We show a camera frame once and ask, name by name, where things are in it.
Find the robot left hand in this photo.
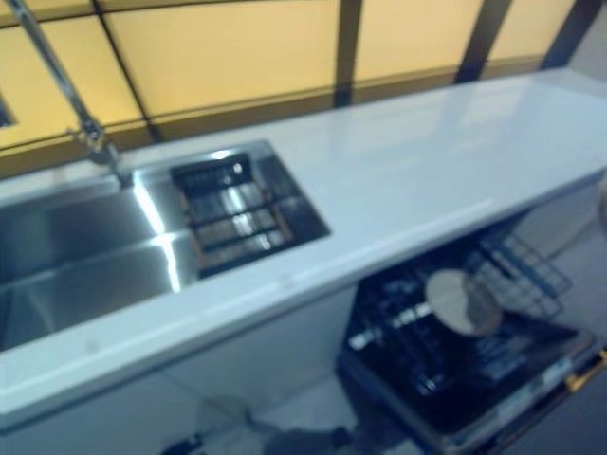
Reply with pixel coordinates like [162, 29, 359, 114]
[162, 432, 201, 455]

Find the built-in dishwasher with open door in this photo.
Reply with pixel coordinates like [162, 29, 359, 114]
[335, 222, 607, 452]

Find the white cabinet door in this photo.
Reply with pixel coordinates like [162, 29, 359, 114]
[160, 282, 362, 419]
[0, 378, 205, 455]

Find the silver robot left leg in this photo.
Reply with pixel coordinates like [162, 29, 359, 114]
[264, 425, 339, 455]

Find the stainless steel kitchen sink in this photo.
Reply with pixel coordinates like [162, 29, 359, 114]
[0, 137, 332, 355]

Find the black dish drying rack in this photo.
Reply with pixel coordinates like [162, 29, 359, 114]
[169, 150, 299, 282]

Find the chrome pull-down faucet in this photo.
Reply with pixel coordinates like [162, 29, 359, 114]
[9, 0, 135, 189]

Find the dark wire dishwasher lower rack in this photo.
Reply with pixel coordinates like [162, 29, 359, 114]
[347, 264, 590, 428]

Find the grey wire dishwasher upper rack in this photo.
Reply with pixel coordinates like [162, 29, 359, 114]
[467, 233, 574, 327]

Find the yellow window with dark frame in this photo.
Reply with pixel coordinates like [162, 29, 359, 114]
[0, 0, 607, 163]

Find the gold dishwasher door handle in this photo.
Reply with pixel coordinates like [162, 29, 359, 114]
[566, 348, 607, 394]

